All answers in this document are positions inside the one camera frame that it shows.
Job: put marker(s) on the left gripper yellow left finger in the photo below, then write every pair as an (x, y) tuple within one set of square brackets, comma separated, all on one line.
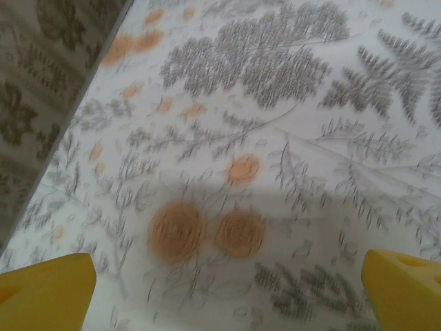
[(44, 296)]

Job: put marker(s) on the floral patterned table cover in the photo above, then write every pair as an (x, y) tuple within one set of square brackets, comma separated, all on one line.
[(275, 138)]

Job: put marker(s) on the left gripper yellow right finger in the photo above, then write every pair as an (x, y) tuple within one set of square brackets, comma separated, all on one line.
[(406, 296)]

